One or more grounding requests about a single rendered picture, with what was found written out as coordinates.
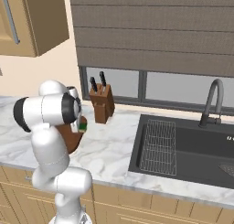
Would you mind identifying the light wooden base cupboards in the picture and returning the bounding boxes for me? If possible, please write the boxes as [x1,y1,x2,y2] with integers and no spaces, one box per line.
[0,165,234,224]

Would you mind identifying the grey cupboard handle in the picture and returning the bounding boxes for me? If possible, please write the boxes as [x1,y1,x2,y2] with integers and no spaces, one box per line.
[0,0,21,46]

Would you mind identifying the grey window blind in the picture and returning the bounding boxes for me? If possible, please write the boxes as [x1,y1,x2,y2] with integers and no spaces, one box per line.
[68,0,234,79]

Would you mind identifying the brown wooden knife block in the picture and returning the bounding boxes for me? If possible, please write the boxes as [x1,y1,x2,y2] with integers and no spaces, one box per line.
[88,83,116,125]

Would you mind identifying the black handled knife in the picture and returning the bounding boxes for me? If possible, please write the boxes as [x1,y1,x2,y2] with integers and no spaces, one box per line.
[89,76,99,93]
[99,70,108,88]

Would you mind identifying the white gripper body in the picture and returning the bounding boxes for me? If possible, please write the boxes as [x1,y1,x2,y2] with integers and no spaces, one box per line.
[70,112,82,134]

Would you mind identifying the dark grey tap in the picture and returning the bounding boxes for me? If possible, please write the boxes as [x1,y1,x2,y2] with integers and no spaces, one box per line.
[198,78,226,129]

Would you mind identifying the dark grey window frame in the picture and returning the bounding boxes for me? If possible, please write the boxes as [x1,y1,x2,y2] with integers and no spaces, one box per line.
[78,65,234,117]

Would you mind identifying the wire sink rack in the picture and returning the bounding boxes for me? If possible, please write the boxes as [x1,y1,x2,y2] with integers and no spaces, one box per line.
[139,119,178,177]

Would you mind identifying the grey sink drain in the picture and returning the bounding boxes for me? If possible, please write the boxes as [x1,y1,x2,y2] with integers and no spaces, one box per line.
[217,162,234,178]

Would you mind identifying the dark grey sink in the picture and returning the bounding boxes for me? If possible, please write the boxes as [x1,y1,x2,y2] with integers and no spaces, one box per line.
[128,112,234,191]

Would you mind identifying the light wooden wall cupboard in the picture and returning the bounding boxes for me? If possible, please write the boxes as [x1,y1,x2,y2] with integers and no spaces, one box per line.
[0,0,70,59]

